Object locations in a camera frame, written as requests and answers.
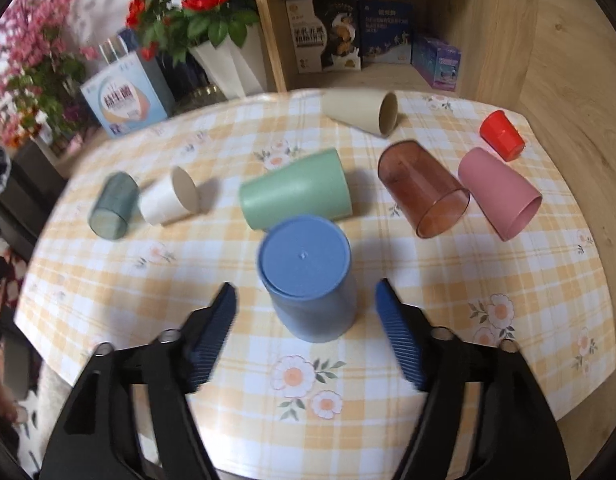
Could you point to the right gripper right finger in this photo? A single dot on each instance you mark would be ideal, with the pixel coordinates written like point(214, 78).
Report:
point(515, 435)

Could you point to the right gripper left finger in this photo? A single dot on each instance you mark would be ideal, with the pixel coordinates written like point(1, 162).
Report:
point(128, 416)

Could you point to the blue plastic cup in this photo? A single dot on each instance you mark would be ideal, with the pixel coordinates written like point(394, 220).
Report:
point(304, 263)

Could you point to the pink plastic cup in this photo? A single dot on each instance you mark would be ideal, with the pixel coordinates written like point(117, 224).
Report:
point(507, 199)

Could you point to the dark teal transparent cup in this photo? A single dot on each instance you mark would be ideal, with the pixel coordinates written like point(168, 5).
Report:
point(111, 214)

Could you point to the white plastic cup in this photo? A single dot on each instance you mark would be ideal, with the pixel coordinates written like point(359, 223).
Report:
point(169, 199)

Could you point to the brown transparent cup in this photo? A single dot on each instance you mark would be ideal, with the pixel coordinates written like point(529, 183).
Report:
point(431, 198)

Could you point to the red plastic cup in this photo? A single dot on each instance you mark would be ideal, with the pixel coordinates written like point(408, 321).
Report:
point(501, 135)

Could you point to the green plastic cup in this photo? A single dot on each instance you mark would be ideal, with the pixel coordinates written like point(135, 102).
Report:
point(315, 184)

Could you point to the beige plastic cup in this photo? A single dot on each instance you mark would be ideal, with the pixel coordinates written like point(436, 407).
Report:
point(370, 110)

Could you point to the yellow checkered floral tablecloth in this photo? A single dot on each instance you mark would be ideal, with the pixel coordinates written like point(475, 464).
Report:
point(307, 386)

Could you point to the white blue probiotic box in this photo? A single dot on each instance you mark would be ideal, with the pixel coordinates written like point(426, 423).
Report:
point(129, 95)

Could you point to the pink flower plant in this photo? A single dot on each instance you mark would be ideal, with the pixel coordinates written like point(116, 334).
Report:
point(39, 85)

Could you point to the purple box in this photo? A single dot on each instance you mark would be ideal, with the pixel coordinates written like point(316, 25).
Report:
point(437, 62)

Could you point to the silver blue box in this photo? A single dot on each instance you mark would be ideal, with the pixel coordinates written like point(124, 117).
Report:
point(113, 49)

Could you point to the white vase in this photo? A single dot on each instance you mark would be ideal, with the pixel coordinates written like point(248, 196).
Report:
point(236, 71)

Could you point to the dark blue box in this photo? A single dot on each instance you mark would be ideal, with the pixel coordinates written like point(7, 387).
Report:
point(386, 32)

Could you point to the wooden shelf unit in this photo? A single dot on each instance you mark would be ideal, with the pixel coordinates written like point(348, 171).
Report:
point(495, 38)

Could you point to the red rose bouquet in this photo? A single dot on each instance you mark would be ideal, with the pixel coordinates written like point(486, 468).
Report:
point(176, 26)

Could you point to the black and white biscuit box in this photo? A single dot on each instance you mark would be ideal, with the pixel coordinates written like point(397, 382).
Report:
point(326, 35)

